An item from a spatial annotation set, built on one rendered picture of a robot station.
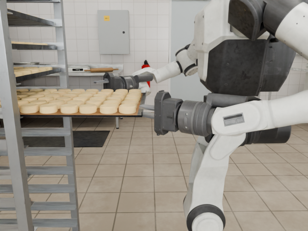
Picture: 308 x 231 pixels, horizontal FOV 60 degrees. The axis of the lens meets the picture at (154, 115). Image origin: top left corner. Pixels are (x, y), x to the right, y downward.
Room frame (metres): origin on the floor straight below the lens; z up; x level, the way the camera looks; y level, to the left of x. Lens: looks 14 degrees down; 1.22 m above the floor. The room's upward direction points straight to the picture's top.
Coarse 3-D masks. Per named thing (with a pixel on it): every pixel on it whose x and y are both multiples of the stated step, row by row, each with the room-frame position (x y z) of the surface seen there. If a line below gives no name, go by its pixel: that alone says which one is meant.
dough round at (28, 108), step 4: (24, 104) 0.76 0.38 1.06; (28, 104) 0.76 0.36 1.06; (32, 104) 0.76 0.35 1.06; (36, 104) 0.76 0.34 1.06; (20, 108) 0.74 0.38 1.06; (24, 108) 0.73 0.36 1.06; (28, 108) 0.73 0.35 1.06; (32, 108) 0.74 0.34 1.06; (36, 108) 0.75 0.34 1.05; (24, 112) 0.73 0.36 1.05; (28, 112) 0.73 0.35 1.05; (32, 112) 0.74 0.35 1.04
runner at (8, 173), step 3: (0, 171) 0.70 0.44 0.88; (3, 171) 0.70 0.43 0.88; (6, 171) 0.70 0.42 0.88; (9, 171) 0.70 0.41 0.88; (0, 174) 0.70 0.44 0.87; (3, 174) 0.70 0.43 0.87; (6, 174) 0.70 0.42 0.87; (9, 174) 0.70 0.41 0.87; (27, 174) 0.73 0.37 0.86; (30, 174) 0.73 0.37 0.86; (0, 177) 0.70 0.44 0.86; (3, 177) 0.70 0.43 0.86; (6, 177) 0.70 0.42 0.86; (9, 177) 0.70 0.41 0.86; (27, 177) 0.70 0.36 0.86
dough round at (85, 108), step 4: (84, 104) 0.76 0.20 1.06; (88, 104) 0.76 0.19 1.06; (92, 104) 0.76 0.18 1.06; (80, 108) 0.74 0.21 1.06; (84, 108) 0.73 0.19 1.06; (88, 108) 0.73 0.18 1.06; (92, 108) 0.74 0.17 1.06; (96, 108) 0.75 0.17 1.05; (80, 112) 0.74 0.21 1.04; (84, 112) 0.73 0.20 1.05; (88, 112) 0.73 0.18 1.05; (92, 112) 0.74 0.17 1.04
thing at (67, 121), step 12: (60, 0) 1.12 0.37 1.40; (60, 12) 1.12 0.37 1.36; (60, 36) 1.12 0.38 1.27; (60, 60) 1.12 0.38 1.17; (60, 84) 1.12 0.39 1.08; (72, 132) 1.15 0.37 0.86; (72, 144) 1.14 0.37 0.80; (72, 156) 1.12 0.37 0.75; (72, 180) 1.12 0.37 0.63; (72, 216) 1.12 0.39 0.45; (72, 228) 1.12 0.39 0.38
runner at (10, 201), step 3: (0, 198) 0.70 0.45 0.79; (3, 198) 0.70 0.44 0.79; (6, 198) 0.70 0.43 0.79; (9, 198) 0.70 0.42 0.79; (12, 198) 0.70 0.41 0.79; (0, 201) 0.70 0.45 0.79; (3, 201) 0.70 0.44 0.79; (6, 201) 0.70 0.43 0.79; (9, 201) 0.70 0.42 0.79; (12, 201) 0.70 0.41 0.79; (30, 201) 0.70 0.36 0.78; (33, 201) 0.73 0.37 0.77; (0, 204) 0.70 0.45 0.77; (3, 204) 0.70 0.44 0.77; (6, 204) 0.70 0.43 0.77; (9, 204) 0.70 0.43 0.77; (12, 204) 0.70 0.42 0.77; (30, 204) 0.70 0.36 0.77
